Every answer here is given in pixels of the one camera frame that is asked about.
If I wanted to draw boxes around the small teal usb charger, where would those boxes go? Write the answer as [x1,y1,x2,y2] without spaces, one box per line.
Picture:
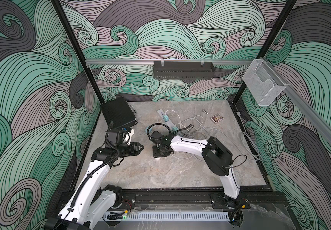
[163,114,169,122]

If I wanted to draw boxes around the beige cable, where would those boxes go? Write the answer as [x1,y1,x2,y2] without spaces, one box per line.
[165,109,264,162]

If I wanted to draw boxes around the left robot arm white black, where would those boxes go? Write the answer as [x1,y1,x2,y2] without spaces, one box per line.
[44,123,144,230]

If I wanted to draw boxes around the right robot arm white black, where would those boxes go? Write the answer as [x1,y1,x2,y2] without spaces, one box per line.
[146,123,241,200]

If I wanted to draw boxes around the white power strip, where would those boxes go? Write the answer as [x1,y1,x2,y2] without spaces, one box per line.
[157,109,178,131]

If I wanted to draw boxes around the black metal box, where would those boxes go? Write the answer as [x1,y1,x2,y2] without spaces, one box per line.
[100,97,138,129]

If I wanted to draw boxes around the small colourful card box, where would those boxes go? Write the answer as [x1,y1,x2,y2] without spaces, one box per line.
[210,114,224,124]

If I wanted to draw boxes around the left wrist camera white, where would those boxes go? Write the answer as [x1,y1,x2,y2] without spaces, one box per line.
[122,128,134,145]

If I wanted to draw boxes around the white slotted cable duct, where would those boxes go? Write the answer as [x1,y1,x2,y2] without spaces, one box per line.
[114,211,230,222]

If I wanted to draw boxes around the black wall shelf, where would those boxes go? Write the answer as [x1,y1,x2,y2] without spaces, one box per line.
[153,61,215,80]

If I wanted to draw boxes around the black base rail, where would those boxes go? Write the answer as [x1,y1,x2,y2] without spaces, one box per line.
[59,188,287,210]

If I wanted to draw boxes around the clear mesh wall bin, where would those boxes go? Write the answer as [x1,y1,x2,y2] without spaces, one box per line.
[243,59,286,106]

